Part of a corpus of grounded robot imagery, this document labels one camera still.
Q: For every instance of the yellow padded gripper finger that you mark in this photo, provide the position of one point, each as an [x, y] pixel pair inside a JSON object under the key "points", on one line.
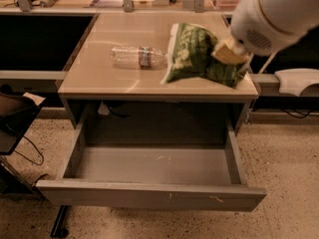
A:
{"points": [[228, 51]]}

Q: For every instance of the green jalapeno chip bag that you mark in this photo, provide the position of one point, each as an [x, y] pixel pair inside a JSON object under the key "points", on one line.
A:
{"points": [[189, 55]]}

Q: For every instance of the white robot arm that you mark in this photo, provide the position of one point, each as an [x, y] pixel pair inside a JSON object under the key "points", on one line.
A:
{"points": [[265, 27]]}

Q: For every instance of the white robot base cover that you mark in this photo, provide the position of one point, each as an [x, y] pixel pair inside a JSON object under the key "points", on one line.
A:
{"points": [[295, 81]]}

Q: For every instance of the grey counter cabinet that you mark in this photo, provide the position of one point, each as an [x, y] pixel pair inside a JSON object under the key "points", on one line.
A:
{"points": [[93, 76]]}

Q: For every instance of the open grey drawer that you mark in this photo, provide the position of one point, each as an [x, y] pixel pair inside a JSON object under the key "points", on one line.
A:
{"points": [[154, 156]]}

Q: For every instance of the clear plastic water bottle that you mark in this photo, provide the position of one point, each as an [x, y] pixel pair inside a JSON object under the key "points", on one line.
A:
{"points": [[134, 57]]}

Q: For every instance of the black chair at left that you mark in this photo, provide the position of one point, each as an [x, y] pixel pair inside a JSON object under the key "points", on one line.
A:
{"points": [[17, 112]]}

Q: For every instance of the white stick handle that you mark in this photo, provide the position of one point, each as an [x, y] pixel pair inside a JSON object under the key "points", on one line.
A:
{"points": [[266, 64]]}

